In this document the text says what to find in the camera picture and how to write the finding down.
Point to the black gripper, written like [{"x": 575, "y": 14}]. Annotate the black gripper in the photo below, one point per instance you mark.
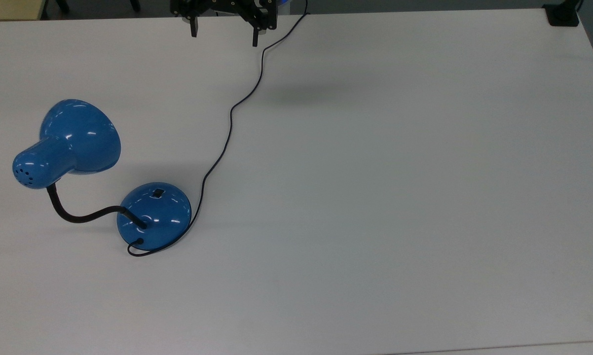
[{"x": 227, "y": 6}]

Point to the blue gooseneck desk lamp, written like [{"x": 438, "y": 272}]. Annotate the blue gooseneck desk lamp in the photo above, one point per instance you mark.
[{"x": 79, "y": 133}]

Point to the black chair leg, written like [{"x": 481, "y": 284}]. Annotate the black chair leg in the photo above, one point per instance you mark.
[
  {"x": 62, "y": 6},
  {"x": 134, "y": 5}
]

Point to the light wooden desk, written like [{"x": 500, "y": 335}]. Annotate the light wooden desk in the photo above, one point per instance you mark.
[{"x": 10, "y": 9}]

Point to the black clamp mount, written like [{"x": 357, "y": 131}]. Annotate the black clamp mount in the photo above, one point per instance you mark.
[{"x": 563, "y": 15}]

